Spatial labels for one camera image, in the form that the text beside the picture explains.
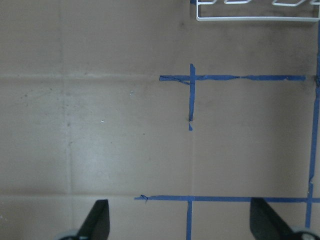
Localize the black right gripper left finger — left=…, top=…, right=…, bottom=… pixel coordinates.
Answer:
left=76, top=199, right=110, bottom=240

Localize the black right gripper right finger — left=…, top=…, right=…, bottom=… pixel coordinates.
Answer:
left=249, top=197, right=299, bottom=240

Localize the white wire cup rack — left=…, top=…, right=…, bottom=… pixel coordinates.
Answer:
left=191, top=0, right=320, bottom=23

